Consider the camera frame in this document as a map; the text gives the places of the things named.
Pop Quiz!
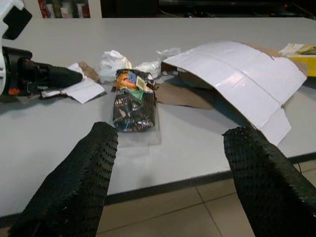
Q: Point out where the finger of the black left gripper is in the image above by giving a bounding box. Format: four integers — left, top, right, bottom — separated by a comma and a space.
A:
24, 58, 84, 88
26, 80, 62, 94

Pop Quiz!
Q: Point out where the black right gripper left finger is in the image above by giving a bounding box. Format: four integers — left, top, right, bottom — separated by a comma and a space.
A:
8, 121, 119, 237

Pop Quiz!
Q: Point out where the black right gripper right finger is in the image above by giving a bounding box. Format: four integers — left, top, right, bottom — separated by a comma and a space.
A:
222, 125, 316, 237

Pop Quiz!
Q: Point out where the torn white cardboard piece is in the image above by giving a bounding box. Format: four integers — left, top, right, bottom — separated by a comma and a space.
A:
40, 62, 107, 105

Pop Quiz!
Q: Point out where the torn brown paper piece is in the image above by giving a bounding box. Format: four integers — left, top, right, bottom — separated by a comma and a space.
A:
78, 61, 102, 85

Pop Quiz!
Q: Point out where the crumpled white tissue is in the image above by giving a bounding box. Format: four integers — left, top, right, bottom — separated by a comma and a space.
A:
98, 50, 134, 82

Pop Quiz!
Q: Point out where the shelf with books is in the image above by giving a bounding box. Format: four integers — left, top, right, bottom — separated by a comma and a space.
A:
37, 0, 91, 19

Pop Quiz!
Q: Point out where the black snack packet in clear bag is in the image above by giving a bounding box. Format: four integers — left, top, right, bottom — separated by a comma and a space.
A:
111, 68, 162, 147

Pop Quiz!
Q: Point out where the crumpled white plastic wrapper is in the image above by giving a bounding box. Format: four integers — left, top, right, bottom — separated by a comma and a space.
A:
135, 60, 163, 80

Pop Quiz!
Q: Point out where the flattened white cardboard box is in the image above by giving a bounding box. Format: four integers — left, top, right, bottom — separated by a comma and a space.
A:
160, 40, 308, 146

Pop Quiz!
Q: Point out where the small crumpled white paper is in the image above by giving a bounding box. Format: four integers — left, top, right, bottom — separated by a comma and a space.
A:
156, 47, 183, 62

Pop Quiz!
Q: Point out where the brown cardboard sheet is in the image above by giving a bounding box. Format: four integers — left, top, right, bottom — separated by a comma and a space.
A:
155, 82, 217, 111

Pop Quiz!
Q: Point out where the yellow box with papers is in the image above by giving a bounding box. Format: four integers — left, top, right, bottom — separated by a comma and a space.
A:
278, 42, 316, 78

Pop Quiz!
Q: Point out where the dark cabinet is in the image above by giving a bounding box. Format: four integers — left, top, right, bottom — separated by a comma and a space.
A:
100, 0, 316, 19

